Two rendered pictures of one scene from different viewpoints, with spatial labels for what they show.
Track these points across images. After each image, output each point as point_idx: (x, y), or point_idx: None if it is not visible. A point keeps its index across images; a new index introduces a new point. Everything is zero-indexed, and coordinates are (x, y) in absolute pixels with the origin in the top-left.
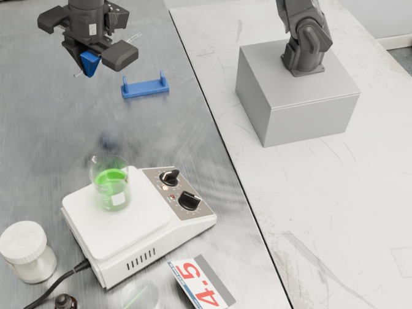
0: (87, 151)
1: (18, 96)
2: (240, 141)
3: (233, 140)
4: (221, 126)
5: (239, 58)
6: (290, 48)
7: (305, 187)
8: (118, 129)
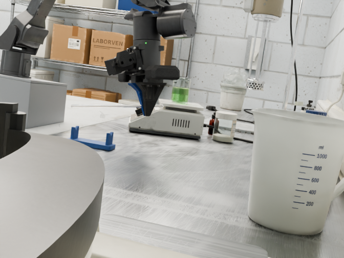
0: (170, 146)
1: (207, 172)
2: (70, 125)
3: (73, 126)
4: (70, 128)
5: (31, 91)
6: (29, 60)
7: (70, 116)
8: (139, 144)
